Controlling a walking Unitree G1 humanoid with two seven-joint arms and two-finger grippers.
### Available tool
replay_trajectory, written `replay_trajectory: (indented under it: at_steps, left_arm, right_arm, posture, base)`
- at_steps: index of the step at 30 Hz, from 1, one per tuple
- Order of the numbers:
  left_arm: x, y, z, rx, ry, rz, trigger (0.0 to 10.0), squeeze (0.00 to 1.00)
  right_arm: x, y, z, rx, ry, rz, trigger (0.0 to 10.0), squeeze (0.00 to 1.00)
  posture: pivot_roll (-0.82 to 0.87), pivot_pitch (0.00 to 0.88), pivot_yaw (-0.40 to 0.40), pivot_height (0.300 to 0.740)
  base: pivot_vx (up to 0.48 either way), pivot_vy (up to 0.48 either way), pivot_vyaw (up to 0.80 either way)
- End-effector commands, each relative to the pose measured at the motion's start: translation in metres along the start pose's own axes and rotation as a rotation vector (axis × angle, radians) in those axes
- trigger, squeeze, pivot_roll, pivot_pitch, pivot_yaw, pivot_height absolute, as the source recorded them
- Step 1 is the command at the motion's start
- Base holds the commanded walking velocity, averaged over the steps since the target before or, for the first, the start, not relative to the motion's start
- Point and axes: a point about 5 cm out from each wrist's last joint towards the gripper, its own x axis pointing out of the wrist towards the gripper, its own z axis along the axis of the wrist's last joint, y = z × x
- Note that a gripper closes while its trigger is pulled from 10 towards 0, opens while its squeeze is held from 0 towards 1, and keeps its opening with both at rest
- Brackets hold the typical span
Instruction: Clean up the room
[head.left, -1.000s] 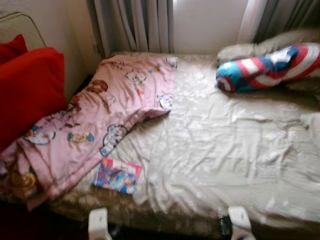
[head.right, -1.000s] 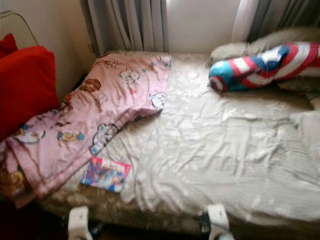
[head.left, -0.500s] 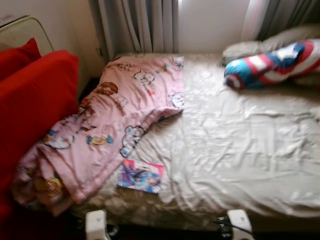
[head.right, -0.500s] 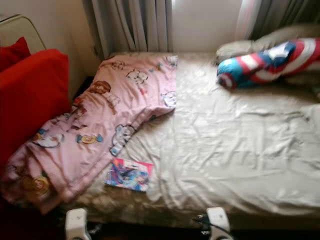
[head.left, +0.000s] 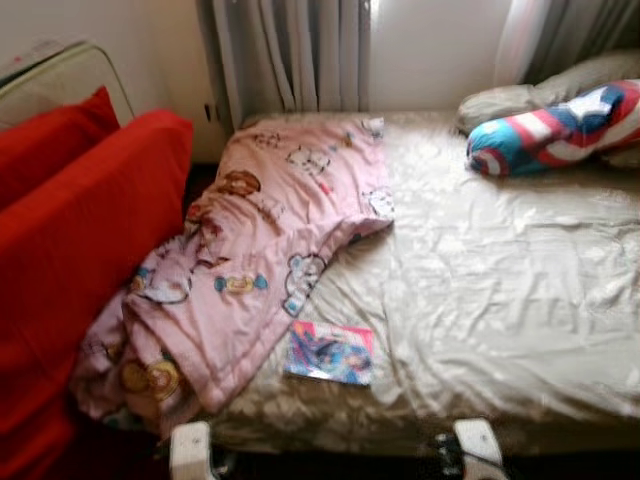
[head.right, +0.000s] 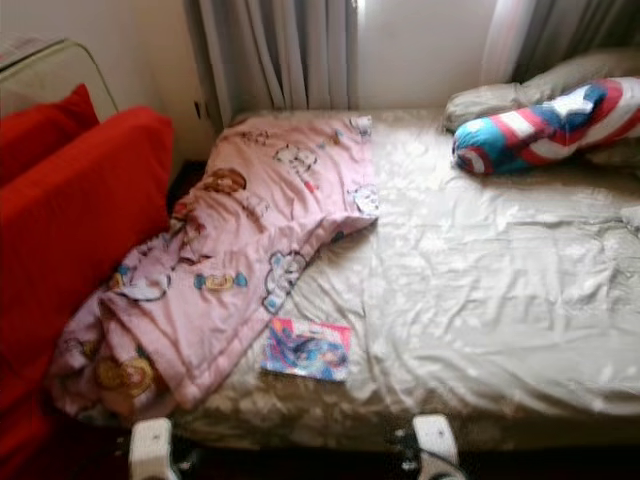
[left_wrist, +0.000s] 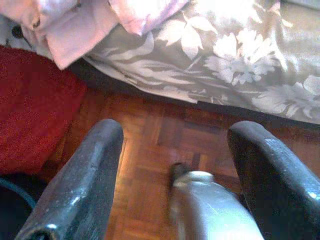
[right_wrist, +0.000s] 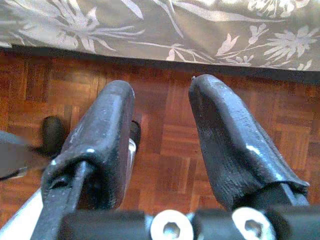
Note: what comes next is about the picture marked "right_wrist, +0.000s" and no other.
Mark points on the black robot left foot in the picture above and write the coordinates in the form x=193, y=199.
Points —
x=52, y=135

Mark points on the black robot foot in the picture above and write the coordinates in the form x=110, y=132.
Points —
x=52, y=135
x=136, y=131

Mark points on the black robot right foot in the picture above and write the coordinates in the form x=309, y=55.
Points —
x=136, y=131

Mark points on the beige floral bed sheet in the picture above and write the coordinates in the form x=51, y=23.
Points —
x=160, y=30

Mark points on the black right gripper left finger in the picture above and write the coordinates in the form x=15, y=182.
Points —
x=105, y=140

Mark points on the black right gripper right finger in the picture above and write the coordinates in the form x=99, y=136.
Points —
x=230, y=150

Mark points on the silver robot left leg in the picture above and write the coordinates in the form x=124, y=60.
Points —
x=12, y=152

